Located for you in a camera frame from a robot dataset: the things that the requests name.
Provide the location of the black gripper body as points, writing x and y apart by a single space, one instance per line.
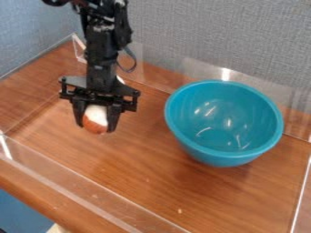
98 89

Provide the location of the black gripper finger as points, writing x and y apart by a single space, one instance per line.
112 117
78 110

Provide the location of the brown and white toy mushroom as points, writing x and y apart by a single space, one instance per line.
94 122

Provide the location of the blue plastic bowl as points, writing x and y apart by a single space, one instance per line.
224 122

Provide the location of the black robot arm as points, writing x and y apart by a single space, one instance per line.
106 32

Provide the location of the clear acrylic front barrier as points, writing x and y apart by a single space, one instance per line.
80 204

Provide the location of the clear acrylic barrier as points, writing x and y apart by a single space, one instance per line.
80 204
165 71

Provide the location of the clear acrylic back barrier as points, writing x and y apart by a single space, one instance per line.
165 71

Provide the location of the clear acrylic corner bracket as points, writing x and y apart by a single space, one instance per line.
78 49

